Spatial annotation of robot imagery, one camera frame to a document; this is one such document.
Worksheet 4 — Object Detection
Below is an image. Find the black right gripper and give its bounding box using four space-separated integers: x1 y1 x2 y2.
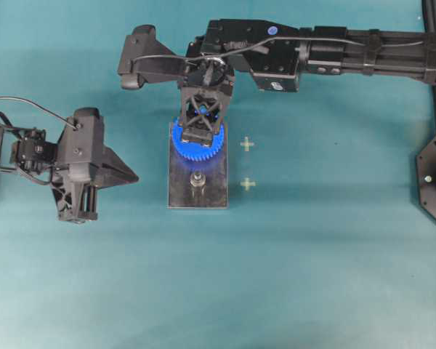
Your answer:
177 60 235 142

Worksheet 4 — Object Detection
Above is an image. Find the grey metal base plate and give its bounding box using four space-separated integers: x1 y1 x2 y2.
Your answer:
167 122 228 209

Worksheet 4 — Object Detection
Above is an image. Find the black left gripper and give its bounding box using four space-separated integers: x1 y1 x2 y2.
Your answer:
50 107 139 222

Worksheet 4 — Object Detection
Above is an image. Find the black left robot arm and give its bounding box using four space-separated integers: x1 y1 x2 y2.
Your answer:
0 108 139 224

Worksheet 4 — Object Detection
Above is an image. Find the upper yellow tape cross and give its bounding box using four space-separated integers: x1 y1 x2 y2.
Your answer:
240 136 255 152

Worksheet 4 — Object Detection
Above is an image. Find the lower yellow tape cross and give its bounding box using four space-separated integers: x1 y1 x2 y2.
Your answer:
240 177 257 191

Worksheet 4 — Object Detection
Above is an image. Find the lower steel shaft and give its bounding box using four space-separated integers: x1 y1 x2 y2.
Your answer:
190 171 206 188

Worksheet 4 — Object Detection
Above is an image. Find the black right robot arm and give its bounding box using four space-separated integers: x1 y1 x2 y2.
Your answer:
178 20 436 147

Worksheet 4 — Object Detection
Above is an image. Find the yellow tape cross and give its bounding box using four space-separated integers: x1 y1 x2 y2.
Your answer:
240 177 257 191
240 136 255 152

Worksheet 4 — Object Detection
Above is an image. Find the large blue plastic gear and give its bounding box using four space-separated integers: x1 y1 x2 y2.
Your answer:
171 118 225 161

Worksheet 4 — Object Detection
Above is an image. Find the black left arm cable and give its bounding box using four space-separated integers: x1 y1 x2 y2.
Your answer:
0 95 81 130

